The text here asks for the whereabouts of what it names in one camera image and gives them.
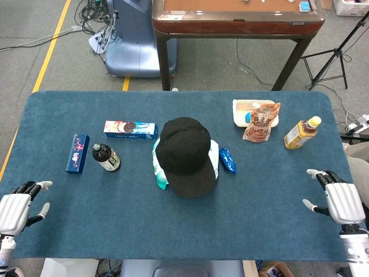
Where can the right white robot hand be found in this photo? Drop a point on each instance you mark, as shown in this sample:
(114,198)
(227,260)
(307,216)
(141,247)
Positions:
(344,203)

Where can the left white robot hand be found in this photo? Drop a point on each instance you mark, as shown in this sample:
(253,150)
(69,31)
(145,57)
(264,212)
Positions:
(13,209)

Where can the black baseball cap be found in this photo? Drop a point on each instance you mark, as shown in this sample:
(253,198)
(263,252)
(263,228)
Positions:
(184,155)

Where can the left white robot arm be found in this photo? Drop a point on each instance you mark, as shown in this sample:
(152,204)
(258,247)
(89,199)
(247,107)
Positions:
(5,251)

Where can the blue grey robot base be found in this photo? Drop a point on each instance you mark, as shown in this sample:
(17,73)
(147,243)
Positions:
(135,43)

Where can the white power strip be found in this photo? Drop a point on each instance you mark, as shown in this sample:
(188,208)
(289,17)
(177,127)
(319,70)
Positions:
(357,124)

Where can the yellow tea bottle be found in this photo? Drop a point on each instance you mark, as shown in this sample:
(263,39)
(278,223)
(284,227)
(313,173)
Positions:
(301,133)

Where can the dark blue slim box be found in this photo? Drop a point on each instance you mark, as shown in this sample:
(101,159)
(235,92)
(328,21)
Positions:
(77,154)

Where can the cardboard box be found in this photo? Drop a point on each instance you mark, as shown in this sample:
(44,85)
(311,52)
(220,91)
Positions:
(274,269)

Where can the dark glass bottle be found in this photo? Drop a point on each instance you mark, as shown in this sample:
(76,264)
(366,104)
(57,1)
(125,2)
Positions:
(106,158)

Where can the brown peanut snack pouch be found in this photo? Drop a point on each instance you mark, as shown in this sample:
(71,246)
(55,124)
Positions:
(261,124)

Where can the blue snack packet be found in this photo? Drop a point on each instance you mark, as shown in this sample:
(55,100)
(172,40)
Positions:
(228,160)

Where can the small blue object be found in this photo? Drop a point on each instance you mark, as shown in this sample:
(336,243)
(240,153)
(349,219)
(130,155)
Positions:
(248,117)

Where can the blue table mat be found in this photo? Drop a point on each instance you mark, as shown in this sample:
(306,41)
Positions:
(144,216)

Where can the cream plastic tray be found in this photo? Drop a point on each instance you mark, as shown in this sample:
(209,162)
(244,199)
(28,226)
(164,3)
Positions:
(240,111)

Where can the blue cookie box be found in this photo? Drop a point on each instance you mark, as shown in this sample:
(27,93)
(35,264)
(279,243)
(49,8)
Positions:
(131,130)

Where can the black tripod stand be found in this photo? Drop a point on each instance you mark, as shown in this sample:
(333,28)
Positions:
(335,54)

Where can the white storage box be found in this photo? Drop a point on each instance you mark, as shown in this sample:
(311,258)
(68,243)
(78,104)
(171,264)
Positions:
(350,7)

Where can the brown wooden game table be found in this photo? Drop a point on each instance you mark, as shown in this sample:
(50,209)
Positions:
(239,20)

